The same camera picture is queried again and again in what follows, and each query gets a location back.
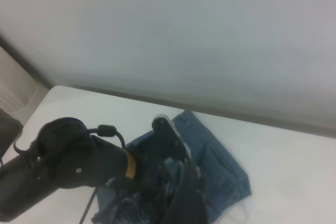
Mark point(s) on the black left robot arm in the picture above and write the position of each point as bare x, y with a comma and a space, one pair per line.
65, 163

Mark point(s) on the blue denim shorts basketball print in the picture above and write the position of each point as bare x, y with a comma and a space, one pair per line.
220, 171

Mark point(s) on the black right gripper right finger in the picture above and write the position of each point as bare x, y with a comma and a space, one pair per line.
195, 208

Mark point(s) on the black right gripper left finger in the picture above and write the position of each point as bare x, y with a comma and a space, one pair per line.
178, 208

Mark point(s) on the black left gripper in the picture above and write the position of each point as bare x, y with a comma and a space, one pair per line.
149, 166

